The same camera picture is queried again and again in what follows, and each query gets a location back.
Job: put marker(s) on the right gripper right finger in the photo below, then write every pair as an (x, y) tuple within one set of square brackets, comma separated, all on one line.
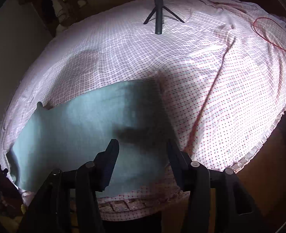
[(185, 175)]

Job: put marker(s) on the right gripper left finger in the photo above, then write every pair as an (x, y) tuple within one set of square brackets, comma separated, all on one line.
[(104, 165)]

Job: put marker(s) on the grey pant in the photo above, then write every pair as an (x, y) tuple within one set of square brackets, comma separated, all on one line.
[(72, 133)]

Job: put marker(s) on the pink checkered bed sheet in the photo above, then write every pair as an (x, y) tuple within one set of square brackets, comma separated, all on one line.
[(222, 73)]

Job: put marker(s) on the black phone tripod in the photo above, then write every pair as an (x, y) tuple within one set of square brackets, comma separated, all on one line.
[(157, 10)]

